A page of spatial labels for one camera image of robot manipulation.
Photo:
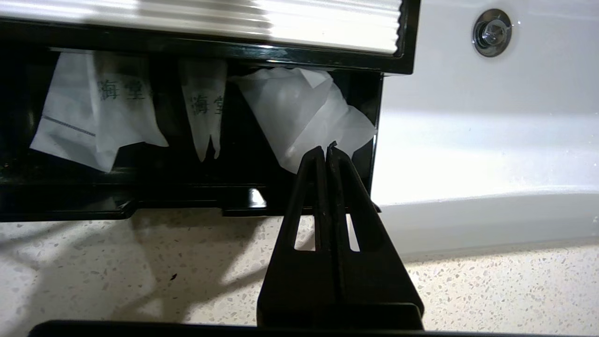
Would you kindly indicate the long toothbrush packet green band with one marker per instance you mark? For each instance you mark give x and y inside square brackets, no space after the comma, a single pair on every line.
[203,107]

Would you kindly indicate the drawer with plastic bags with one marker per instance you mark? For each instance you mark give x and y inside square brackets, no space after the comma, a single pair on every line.
[140,187]

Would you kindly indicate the toothbrush toothpaste packet green label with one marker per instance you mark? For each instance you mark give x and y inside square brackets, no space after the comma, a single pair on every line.
[93,117]

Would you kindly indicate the chrome sink drain stopper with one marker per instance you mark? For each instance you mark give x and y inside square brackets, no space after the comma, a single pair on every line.
[492,32]

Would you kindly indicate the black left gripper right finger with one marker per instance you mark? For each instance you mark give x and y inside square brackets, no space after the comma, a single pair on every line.
[374,290]

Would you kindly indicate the white sink basin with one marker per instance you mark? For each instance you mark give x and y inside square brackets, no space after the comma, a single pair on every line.
[491,140]

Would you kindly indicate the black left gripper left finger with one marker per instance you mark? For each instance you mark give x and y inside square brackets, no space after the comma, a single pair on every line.
[299,290]

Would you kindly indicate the clear sachet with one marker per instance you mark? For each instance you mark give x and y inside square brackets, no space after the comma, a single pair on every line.
[299,112]

